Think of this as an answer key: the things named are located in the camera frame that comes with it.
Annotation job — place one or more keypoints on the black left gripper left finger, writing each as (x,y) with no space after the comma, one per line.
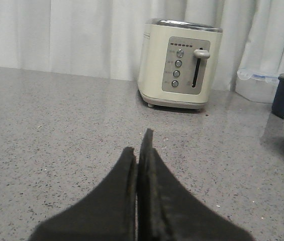
(106,213)

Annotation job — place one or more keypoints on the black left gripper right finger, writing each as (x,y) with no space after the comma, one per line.
(167,211)

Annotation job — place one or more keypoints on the cream toaster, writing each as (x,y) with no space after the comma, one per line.
(178,63)

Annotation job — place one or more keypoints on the clear plastic container blue lid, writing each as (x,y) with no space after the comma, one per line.
(255,86)

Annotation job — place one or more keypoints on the white curtain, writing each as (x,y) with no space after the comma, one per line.
(104,38)

